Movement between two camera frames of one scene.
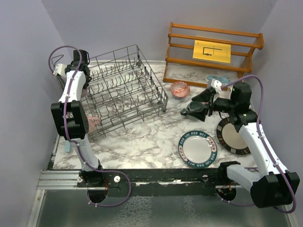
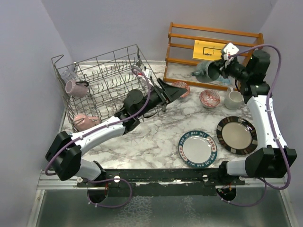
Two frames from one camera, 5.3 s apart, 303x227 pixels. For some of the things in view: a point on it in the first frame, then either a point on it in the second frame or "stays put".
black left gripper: [85, 82] -> [171, 92]
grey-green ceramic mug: [195, 108] -> [207, 71]
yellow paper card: [211, 51] stays put
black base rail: [162, 182] stays put
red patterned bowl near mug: [180, 89] stays put
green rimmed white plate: [197, 149] stays put
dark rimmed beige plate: [229, 139] stays put
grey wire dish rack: [123, 92] stays put
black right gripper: [206, 96] -> [225, 65]
